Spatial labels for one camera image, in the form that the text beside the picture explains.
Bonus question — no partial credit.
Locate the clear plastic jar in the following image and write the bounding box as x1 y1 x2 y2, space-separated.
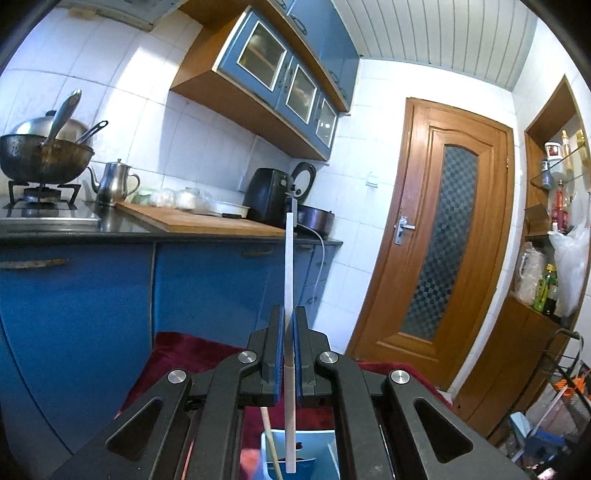
515 242 548 305

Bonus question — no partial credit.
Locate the wooden cutting board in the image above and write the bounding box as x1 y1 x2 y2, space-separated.
115 202 287 237

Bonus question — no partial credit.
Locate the black air fryer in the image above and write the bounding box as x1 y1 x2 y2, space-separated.
242 167 293 227

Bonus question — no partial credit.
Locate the gas stove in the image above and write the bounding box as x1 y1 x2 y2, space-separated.
0 180 102 232

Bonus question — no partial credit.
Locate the wooden door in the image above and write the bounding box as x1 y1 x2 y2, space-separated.
346 97 515 391

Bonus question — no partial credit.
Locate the white plastic bag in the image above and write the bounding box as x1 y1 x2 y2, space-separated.
548 222 591 317

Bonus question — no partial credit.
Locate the blue wall cabinet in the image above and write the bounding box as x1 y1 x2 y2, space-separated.
170 0 361 161

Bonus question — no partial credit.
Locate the red bottle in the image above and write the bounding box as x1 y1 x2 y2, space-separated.
551 187 568 232

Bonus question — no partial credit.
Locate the round black lid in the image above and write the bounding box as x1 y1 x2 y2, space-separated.
291 161 317 204

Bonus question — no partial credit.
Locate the wooden chopstick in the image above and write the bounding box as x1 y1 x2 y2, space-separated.
261 406 283 480

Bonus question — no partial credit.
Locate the steel kettle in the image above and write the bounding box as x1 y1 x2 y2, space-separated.
88 159 140 207

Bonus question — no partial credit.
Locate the white chopstick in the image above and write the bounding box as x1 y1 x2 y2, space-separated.
283 211 296 474

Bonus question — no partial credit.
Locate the red printed blanket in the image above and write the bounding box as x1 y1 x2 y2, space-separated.
115 330 455 480

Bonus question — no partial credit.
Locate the steel ladle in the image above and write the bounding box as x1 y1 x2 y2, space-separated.
41 89 82 148

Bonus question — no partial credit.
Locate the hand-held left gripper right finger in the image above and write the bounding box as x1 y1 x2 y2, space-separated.
293 305 532 480

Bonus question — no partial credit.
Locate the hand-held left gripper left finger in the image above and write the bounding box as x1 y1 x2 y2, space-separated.
48 305 286 480

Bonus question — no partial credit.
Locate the blue stool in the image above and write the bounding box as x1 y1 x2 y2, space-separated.
508 411 568 462

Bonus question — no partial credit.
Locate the white cable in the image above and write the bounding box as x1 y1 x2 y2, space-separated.
295 224 327 305

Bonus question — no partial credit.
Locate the clear bag of garlic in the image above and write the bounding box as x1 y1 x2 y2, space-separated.
178 187 212 213
150 187 178 208

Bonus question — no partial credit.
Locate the metal door handle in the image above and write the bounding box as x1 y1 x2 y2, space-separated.
394 215 416 245

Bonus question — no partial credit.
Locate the dark brown pot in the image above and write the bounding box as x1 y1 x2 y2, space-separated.
295 205 335 241

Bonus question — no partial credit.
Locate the black wire rack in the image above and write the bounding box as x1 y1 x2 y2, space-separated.
522 328 591 462

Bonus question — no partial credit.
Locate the range hood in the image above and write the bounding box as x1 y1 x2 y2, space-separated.
60 0 155 32

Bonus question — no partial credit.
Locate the steel pot lid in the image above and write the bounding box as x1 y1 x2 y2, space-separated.
9 111 90 144

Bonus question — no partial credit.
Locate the wooden shelf cabinet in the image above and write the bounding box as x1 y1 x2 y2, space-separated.
455 74 591 439

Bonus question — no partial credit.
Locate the green bottle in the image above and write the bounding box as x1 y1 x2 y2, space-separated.
533 264 557 315

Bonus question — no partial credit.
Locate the light blue utensil holder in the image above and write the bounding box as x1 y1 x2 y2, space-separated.
261 429 342 480

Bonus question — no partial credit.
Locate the white tray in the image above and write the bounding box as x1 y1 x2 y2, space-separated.
208 200 252 219

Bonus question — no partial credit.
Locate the steel spatula handle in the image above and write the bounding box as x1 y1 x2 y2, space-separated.
74 120 109 146

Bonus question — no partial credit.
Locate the black wok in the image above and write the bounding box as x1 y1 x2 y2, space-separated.
0 134 95 183

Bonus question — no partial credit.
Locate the blue lower cabinet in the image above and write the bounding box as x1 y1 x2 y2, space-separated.
0 240 345 462

